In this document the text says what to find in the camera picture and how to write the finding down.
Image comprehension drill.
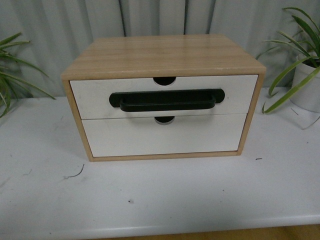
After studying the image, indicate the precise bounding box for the black drawer handle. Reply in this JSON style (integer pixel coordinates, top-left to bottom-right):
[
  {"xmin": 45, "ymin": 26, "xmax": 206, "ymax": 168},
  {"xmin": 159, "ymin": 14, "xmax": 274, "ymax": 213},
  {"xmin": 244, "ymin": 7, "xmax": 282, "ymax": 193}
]
[{"xmin": 109, "ymin": 88, "xmax": 225, "ymax": 112}]

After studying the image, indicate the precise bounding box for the wooden drawer cabinet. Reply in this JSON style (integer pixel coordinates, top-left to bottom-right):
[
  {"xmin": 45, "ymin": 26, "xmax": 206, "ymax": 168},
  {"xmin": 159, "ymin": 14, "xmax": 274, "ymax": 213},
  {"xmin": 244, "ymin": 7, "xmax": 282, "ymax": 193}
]
[{"xmin": 61, "ymin": 34, "xmax": 266, "ymax": 162}]

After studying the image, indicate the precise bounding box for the grey curtain backdrop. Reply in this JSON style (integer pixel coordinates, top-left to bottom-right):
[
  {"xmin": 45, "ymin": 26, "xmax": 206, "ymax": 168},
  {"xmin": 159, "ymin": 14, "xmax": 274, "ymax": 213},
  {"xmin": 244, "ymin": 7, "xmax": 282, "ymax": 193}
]
[{"xmin": 0, "ymin": 0, "xmax": 320, "ymax": 96}]

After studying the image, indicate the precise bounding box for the white plant pot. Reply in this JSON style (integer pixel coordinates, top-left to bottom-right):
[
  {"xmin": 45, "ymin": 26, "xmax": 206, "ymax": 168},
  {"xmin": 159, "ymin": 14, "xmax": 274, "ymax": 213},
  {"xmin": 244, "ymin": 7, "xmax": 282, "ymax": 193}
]
[{"xmin": 290, "ymin": 62, "xmax": 320, "ymax": 113}]

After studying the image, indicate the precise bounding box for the green plant left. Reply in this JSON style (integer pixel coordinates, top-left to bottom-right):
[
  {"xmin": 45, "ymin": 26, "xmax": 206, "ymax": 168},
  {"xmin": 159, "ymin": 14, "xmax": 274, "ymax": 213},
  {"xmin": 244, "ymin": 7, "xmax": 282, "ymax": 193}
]
[{"xmin": 0, "ymin": 32, "xmax": 55, "ymax": 118}]

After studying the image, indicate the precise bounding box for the green plant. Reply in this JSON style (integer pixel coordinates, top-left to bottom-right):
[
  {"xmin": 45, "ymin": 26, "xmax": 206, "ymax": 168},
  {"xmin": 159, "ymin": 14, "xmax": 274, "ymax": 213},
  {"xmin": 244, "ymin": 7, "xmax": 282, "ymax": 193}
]
[
  {"xmin": 256, "ymin": 7, "xmax": 320, "ymax": 114},
  {"xmin": 0, "ymin": 32, "xmax": 55, "ymax": 118}
]

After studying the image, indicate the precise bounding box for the green plant right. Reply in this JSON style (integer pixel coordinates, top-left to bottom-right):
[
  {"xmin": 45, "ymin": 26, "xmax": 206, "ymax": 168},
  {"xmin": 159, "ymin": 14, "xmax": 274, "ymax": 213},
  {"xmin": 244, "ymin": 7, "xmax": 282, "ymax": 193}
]
[{"xmin": 256, "ymin": 7, "xmax": 320, "ymax": 114}]

